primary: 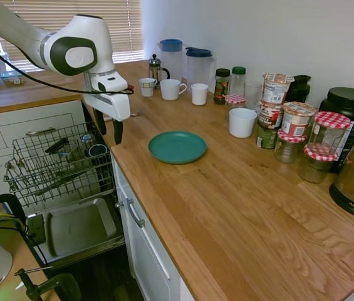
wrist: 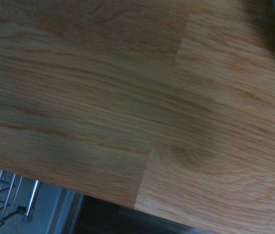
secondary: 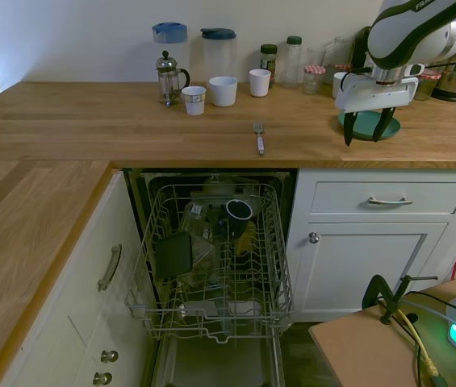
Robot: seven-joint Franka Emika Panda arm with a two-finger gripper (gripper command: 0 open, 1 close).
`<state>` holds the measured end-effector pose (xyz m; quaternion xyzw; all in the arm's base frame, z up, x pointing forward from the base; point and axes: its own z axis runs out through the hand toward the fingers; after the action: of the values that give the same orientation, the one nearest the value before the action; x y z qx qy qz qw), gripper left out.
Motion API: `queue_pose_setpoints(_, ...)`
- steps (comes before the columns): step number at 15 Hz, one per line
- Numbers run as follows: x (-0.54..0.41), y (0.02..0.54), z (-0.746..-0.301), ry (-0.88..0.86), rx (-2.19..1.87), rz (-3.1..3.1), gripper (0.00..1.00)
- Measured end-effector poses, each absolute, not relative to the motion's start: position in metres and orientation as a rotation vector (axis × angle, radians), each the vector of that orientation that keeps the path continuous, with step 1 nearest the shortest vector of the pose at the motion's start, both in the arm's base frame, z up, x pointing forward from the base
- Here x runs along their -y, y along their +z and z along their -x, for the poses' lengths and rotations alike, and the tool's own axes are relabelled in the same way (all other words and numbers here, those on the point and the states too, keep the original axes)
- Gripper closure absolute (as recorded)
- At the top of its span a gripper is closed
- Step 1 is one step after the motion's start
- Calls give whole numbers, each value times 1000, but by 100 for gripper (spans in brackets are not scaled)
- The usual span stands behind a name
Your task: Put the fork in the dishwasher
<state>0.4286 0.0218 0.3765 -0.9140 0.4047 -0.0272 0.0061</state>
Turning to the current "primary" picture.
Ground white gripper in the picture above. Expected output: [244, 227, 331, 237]
[84, 93, 132, 145]

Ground grey open dishwasher door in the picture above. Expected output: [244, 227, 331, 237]
[26, 197, 126, 267]

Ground dark cup blue rim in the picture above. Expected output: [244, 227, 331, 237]
[88, 144, 108, 157]

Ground white patterned cup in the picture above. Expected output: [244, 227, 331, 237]
[138, 77, 158, 97]

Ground teal round plate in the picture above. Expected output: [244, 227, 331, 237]
[148, 130, 208, 165]

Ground glass French press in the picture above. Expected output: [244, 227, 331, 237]
[148, 53, 170, 90]

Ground white drawer cabinet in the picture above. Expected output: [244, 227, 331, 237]
[0, 100, 86, 204]

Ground tall clear pitcher blue lid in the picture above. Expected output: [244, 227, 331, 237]
[157, 38, 184, 85]

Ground white window blinds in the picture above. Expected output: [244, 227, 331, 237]
[0, 0, 145, 73]

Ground plain white cup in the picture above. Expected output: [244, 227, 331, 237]
[190, 83, 209, 106]

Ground small clear food container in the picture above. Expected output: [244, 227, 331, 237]
[0, 70, 26, 87]

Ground dark spice jar black lid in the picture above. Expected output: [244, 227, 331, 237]
[213, 68, 231, 105]

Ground black metal clamp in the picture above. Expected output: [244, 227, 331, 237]
[14, 268, 83, 301]
[0, 193, 28, 235]

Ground small jar red checkered lid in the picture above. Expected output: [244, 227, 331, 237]
[224, 94, 247, 122]

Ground wide white cup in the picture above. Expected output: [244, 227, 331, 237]
[229, 108, 258, 138]

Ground clear spice jar green lid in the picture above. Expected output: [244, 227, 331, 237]
[230, 66, 247, 97]

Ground white cabinet door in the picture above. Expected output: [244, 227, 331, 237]
[110, 156, 196, 301]

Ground clear drinking glass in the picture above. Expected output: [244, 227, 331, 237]
[244, 81, 264, 111]

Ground green paper cup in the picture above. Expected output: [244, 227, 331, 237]
[256, 122, 279, 149]

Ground white oatmeal cup foil lid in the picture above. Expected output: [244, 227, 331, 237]
[263, 73, 296, 105]

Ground glass jar red checkered lid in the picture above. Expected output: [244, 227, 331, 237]
[273, 128, 307, 164]
[298, 144, 339, 184]

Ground red white oatmeal cup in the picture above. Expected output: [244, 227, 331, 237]
[281, 101, 318, 137]

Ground black bottle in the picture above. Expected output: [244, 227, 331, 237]
[284, 74, 312, 103]

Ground large jar red checkered lid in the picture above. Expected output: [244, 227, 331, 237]
[306, 111, 352, 157]

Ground black protein powder tub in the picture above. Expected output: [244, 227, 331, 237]
[318, 87, 354, 174]

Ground silver drawer handle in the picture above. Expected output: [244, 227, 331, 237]
[25, 127, 58, 136]

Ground white mug with handle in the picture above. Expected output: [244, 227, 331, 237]
[159, 78, 187, 101]

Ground grey wire dishwasher rack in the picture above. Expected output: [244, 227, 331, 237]
[3, 120, 117, 208]

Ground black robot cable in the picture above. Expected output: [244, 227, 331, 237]
[0, 31, 135, 95]

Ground silver cabinet door handle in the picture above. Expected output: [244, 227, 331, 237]
[123, 198, 145, 229]

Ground clear handled pitcher blue lid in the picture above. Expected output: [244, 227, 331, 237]
[181, 46, 217, 92]

